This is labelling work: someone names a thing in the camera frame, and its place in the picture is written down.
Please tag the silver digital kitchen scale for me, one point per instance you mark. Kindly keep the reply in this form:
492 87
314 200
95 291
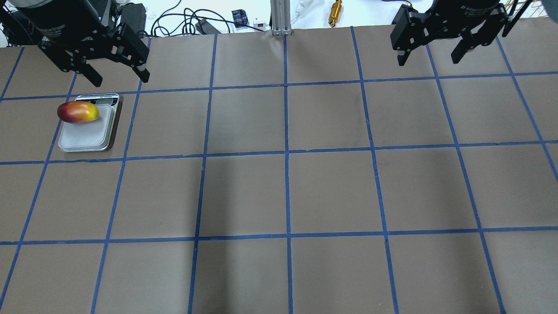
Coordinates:
96 135

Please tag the small blue black device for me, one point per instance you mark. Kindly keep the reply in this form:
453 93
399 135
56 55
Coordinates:
239 18

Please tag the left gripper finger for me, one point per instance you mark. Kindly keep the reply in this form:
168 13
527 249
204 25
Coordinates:
91 75
143 73

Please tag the aluminium frame post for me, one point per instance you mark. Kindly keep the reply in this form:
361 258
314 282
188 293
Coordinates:
280 18

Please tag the black power brick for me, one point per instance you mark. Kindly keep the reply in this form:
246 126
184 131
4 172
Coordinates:
133 15

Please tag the red yellow mango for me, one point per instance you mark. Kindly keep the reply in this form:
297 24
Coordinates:
76 112

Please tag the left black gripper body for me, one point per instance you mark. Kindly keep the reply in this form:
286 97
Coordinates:
59 21

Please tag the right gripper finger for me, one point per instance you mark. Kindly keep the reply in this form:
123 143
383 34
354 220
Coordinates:
402 56
465 45

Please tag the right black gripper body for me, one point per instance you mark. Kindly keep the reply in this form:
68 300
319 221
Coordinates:
471 13

